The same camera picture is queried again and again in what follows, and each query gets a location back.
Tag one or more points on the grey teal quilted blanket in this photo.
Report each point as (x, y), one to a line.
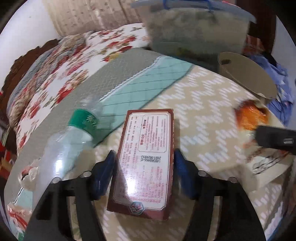
(102, 84)

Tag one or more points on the brown cardboard box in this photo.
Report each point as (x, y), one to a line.
(143, 176)

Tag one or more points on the orange snack wrapper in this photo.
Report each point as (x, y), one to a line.
(261, 165)

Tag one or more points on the beige zigzag patterned blanket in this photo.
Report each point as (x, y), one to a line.
(205, 131)

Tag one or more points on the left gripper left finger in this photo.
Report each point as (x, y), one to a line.
(51, 217)

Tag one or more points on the red white crumpled wrapper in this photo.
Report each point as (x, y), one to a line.
(20, 209)

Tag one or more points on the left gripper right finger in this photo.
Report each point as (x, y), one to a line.
(237, 217)

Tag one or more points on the floral beige curtain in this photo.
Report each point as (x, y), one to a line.
(72, 17)

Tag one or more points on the floral bed quilt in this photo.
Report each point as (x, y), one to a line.
(101, 47)

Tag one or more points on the folded patchwork quilt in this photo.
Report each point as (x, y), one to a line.
(45, 65)

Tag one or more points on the clear bin blue handle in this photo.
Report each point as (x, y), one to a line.
(194, 27)

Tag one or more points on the blue clothes pile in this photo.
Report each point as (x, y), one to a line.
(283, 103)

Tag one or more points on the clear plastic water bottle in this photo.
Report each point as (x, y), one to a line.
(63, 148)

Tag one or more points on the dark wooden headboard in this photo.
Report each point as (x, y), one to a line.
(19, 69)

